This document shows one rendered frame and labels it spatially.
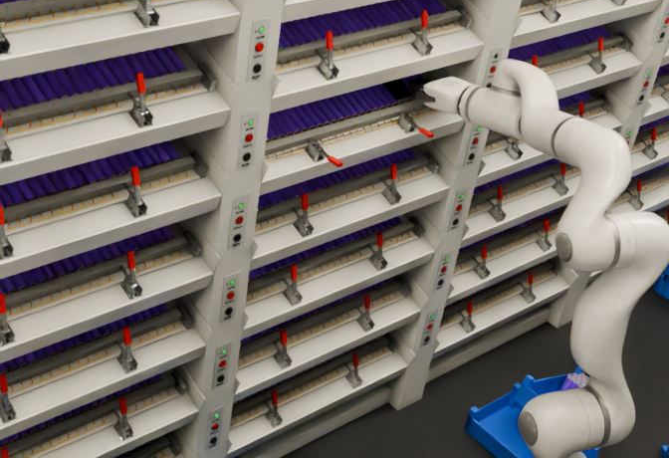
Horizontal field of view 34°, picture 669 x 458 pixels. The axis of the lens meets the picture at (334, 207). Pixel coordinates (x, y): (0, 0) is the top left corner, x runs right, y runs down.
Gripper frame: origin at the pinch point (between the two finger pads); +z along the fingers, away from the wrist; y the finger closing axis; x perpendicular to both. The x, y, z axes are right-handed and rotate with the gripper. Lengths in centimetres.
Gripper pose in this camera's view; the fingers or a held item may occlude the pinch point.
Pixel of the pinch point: (419, 86)
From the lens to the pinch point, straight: 253.2
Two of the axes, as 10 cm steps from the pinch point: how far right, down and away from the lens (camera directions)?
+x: -0.1, 9.2, 4.0
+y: -7.5, 2.6, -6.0
